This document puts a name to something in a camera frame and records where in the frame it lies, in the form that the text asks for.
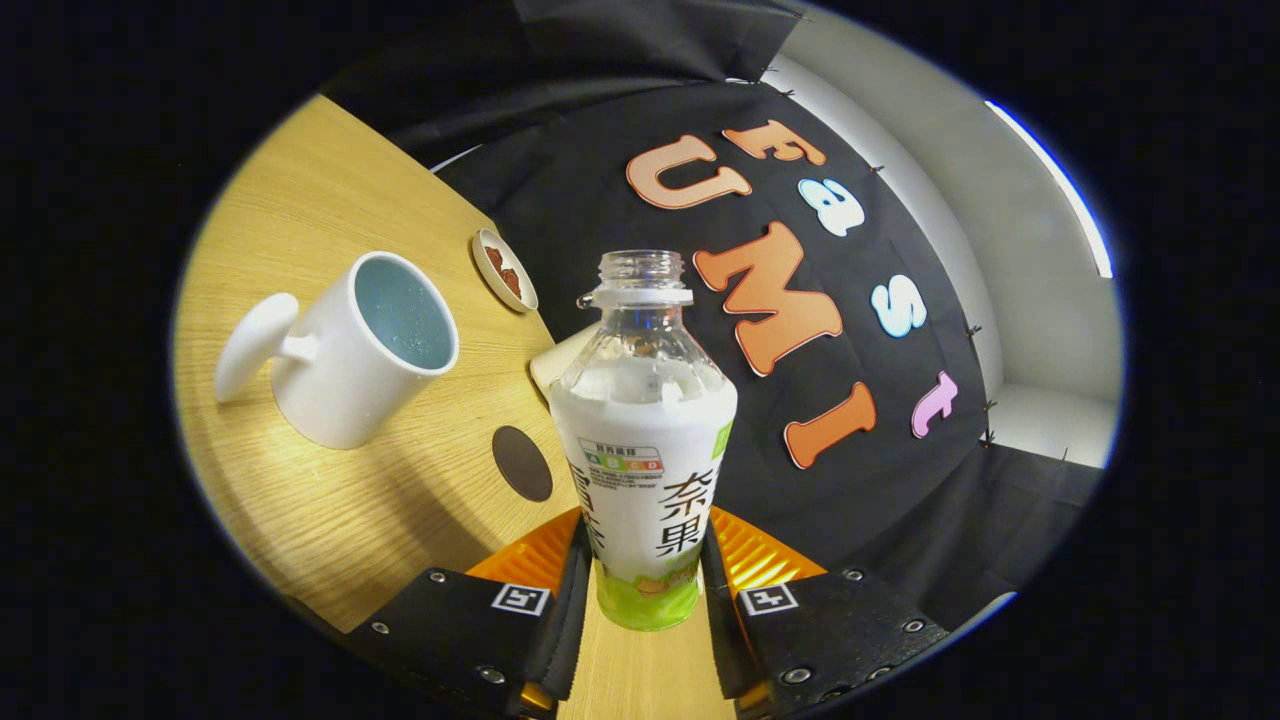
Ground white ceramic cup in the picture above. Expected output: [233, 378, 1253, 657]
[214, 250, 461, 451]

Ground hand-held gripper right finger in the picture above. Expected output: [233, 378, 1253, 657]
[700, 505, 949, 716]

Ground clear plastic juice bottle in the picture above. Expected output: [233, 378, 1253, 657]
[548, 250, 739, 633]

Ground small white plate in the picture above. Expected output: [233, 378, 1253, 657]
[471, 228, 539, 314]

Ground wooden table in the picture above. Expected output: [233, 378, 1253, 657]
[172, 95, 736, 720]

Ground dark round coaster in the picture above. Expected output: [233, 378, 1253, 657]
[491, 425, 554, 503]

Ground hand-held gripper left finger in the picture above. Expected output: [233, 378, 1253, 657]
[345, 507, 593, 719]

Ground white toaster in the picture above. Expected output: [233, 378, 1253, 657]
[528, 322, 601, 401]

